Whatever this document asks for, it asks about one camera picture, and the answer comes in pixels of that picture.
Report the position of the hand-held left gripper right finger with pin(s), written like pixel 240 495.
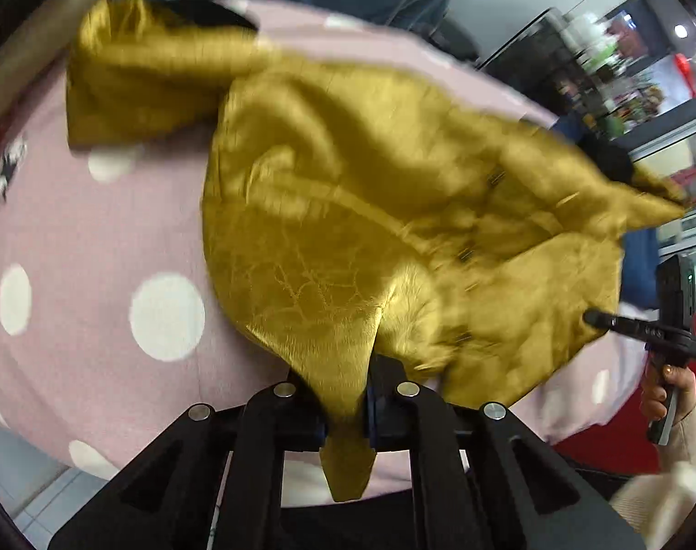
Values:
pixel 377 427

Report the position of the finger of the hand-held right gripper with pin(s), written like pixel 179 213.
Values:
pixel 620 323

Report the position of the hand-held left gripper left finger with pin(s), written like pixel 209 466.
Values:
pixel 256 441

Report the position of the gold satin garment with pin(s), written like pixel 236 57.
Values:
pixel 353 212

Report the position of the person's right forearm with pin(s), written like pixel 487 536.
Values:
pixel 668 498

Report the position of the person's right hand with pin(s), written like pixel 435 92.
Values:
pixel 684 392

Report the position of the navy blue garment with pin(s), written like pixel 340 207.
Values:
pixel 640 266

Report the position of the red bed base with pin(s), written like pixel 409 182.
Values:
pixel 605 447

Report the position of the dark cloth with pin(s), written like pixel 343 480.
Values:
pixel 606 159

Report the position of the pink polka dot blanket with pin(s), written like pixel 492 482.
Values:
pixel 96 229

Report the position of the black shelf rack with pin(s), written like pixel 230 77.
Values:
pixel 531 51

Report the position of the cardboard tube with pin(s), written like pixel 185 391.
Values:
pixel 33 40

